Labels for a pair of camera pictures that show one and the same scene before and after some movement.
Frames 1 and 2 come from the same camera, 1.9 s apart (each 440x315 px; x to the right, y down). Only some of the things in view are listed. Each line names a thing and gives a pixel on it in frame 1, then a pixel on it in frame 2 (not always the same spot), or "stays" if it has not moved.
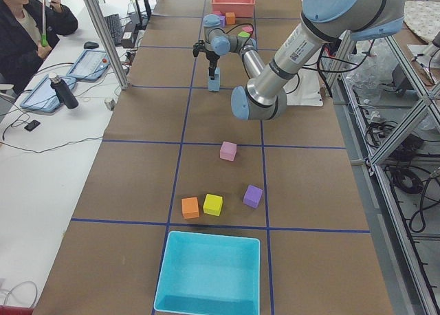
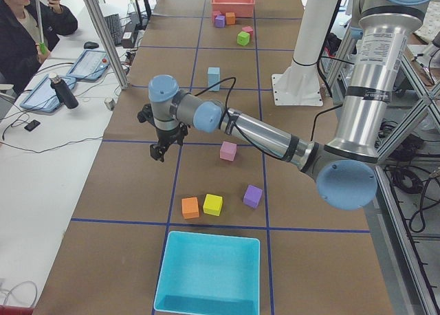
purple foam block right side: (223, 20) stays
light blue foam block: (217, 75) stays
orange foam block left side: (190, 208) stays
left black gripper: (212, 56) → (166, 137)
